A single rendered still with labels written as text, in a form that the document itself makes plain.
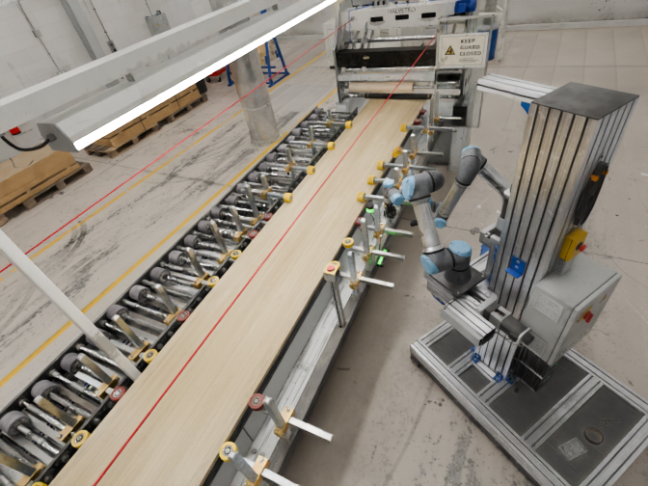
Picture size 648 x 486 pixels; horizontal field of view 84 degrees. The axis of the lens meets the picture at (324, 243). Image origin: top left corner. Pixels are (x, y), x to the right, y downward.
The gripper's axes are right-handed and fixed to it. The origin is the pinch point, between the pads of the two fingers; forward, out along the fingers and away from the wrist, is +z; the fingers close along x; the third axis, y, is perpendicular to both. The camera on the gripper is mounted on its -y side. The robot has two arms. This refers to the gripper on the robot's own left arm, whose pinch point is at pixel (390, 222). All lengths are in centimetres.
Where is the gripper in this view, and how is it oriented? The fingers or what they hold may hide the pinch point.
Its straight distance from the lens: 264.0
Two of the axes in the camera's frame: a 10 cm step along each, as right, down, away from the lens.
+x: 9.8, -0.6, -1.7
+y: -0.9, 6.7, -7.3
